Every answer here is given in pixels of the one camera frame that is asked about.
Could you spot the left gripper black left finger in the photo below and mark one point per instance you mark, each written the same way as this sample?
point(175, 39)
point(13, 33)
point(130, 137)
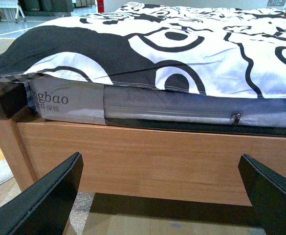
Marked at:
point(44, 207)

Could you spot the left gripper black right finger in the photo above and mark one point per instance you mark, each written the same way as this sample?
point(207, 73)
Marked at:
point(266, 190)

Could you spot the grey zippered mattress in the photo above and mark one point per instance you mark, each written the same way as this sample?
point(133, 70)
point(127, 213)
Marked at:
point(83, 102)

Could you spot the black and white patterned duvet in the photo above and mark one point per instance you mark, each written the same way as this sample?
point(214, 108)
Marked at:
point(220, 52)

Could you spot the white folding stand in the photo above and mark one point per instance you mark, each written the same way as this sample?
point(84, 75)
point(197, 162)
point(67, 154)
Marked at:
point(19, 12)

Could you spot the wooden bed frame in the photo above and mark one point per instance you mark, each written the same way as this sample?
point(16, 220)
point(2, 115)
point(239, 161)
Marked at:
point(199, 164)

